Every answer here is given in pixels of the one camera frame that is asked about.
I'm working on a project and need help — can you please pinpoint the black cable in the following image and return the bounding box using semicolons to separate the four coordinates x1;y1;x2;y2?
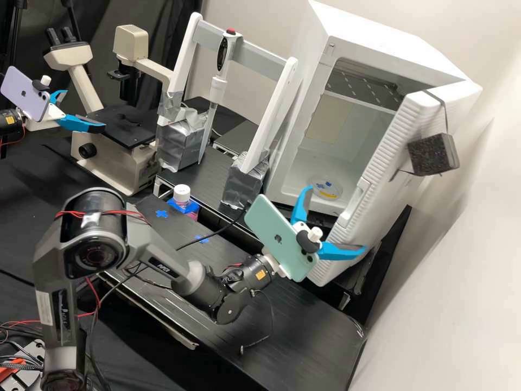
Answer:
175;209;250;251

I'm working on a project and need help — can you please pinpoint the left wrist camera phone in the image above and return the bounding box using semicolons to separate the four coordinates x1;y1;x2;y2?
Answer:
0;65;53;123

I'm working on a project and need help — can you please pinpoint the pipette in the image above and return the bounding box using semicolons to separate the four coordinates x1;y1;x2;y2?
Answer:
198;27;245;166

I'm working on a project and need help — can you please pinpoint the petri dish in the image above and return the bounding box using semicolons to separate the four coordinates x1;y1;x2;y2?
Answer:
309;174;347;203

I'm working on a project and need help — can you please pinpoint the right wrist camera phone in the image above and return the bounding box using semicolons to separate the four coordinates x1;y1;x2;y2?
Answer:
244;193;325;283

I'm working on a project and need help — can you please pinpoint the white pipette stand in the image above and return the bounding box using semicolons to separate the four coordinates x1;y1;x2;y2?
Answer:
156;11;301;213

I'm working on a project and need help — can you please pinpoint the black platform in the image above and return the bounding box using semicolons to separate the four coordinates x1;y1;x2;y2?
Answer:
211;119;262;158
97;194;366;391
153;143;270;230

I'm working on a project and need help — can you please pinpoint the cream microscope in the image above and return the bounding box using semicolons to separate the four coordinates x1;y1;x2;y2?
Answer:
42;24;176;197

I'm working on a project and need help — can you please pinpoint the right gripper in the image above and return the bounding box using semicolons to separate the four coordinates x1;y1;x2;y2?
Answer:
268;184;369;281

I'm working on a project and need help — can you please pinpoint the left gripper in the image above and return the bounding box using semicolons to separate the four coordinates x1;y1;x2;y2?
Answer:
23;89;108;135

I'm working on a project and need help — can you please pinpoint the white incubator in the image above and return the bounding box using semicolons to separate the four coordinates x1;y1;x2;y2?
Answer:
263;0;484;217

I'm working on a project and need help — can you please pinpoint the wrist camera phone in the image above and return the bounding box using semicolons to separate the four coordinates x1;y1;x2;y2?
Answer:
0;65;53;123
244;193;325;283

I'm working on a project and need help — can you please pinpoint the small bottle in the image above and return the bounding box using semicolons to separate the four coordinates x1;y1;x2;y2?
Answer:
172;185;193;212

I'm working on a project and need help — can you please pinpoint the incubator door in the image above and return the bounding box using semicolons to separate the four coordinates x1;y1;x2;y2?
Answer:
306;87;461;287

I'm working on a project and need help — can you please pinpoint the blue bottle holder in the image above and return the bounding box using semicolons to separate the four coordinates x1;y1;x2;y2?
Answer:
166;197;201;223

